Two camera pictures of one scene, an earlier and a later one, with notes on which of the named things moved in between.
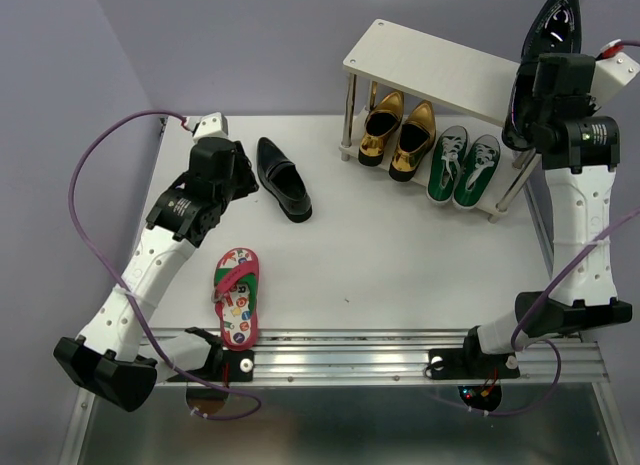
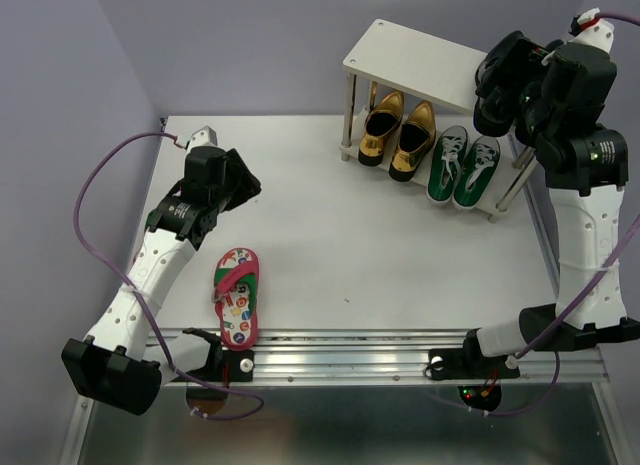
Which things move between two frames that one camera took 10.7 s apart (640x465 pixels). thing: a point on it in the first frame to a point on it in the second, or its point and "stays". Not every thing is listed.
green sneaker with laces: x=446 y=164 stays
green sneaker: x=476 y=172 stays
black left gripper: x=248 y=182 stays
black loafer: x=281 y=177 to x=494 y=114
